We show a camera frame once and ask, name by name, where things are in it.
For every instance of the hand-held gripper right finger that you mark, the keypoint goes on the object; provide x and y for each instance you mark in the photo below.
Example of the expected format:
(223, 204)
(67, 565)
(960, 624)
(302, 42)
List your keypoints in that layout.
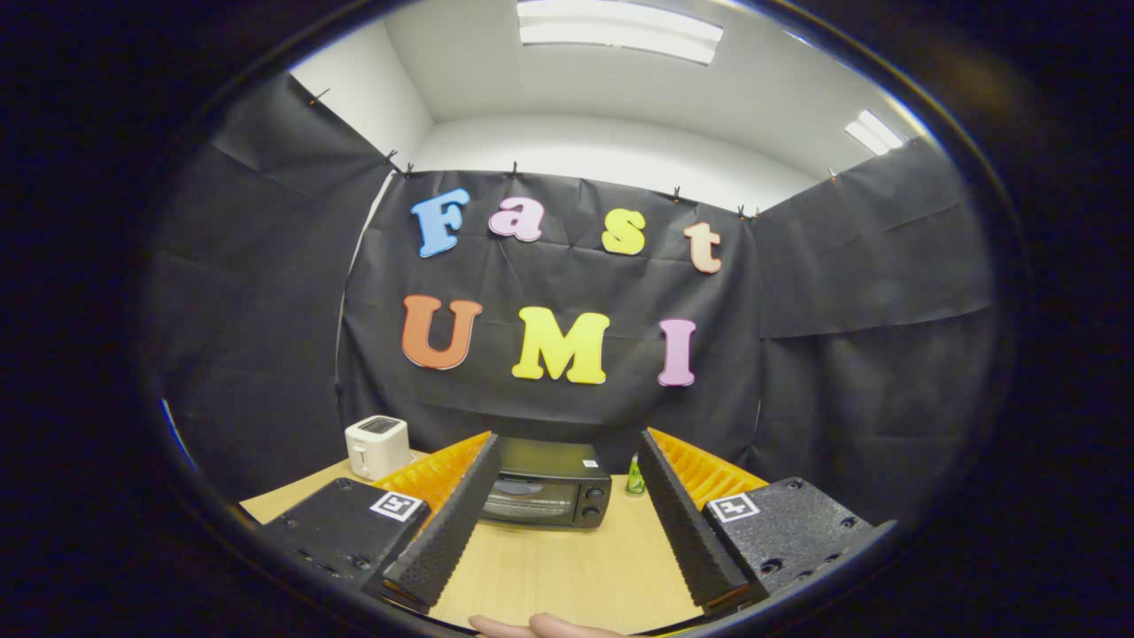
(687, 523)

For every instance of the row of black clips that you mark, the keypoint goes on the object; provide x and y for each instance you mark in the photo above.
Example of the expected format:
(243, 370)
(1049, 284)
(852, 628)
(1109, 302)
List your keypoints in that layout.
(514, 170)

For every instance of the green bottle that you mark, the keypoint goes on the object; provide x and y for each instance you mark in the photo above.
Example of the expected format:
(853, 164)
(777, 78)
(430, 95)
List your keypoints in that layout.
(636, 478)

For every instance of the small ceiling light panel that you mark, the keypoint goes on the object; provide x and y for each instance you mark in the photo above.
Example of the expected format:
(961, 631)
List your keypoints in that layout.
(875, 131)

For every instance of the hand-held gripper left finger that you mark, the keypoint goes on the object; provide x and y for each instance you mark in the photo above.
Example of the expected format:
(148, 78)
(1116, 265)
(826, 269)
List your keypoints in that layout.
(447, 523)

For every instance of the long ceiling light panel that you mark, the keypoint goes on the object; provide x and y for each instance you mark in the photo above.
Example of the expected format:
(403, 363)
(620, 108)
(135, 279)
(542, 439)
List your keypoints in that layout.
(620, 27)

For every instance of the white pop-up toaster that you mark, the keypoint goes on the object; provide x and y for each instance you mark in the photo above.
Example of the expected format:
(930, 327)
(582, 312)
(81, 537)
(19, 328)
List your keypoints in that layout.
(376, 443)

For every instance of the black toaster oven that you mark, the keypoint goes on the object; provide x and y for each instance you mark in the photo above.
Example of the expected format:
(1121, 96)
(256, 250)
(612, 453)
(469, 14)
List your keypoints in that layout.
(549, 461)

